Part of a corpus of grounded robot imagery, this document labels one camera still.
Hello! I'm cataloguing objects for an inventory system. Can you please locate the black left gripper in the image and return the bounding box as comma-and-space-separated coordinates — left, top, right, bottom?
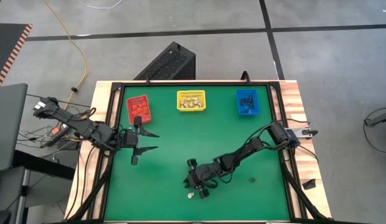
120, 116, 160, 166

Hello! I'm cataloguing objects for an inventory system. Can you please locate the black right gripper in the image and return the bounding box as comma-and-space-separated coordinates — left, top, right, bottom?
183, 158, 217, 200

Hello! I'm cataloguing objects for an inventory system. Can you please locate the red plastic basket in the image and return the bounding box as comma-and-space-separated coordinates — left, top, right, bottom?
126, 94, 153, 126

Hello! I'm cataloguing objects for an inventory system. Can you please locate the green table mat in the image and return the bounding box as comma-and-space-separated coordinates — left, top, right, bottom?
104, 85, 290, 222

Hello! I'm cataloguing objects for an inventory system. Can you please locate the yellow plastic basket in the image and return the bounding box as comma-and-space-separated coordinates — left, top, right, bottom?
176, 90, 207, 113

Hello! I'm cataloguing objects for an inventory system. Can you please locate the black perforated computer case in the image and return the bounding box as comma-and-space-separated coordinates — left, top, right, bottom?
133, 41, 196, 81

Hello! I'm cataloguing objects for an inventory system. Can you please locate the blue plastic basket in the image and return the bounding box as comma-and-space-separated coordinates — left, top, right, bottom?
236, 88, 261, 117

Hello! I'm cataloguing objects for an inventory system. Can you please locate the black side desk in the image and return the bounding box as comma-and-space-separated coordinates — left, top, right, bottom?
12, 149, 76, 181

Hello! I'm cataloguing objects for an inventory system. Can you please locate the small black wedge block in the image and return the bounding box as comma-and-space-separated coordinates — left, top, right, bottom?
301, 179, 317, 190

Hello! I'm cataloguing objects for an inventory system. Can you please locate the light wooden table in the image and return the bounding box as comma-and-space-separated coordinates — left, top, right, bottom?
64, 80, 332, 222

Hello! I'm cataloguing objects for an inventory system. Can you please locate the black mat striped edge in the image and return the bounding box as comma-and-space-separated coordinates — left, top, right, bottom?
0, 23, 34, 88

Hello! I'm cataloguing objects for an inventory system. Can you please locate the grey floor device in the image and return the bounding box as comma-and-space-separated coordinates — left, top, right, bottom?
364, 111, 386, 128

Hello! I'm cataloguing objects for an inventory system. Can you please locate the yellow floor cable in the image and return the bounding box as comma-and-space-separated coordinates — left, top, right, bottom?
43, 0, 88, 103

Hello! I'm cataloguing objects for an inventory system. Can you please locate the black cable bundle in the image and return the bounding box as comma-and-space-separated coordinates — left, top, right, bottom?
17, 93, 91, 162

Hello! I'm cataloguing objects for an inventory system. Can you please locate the white floor cable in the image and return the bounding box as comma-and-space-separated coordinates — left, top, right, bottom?
77, 0, 124, 9

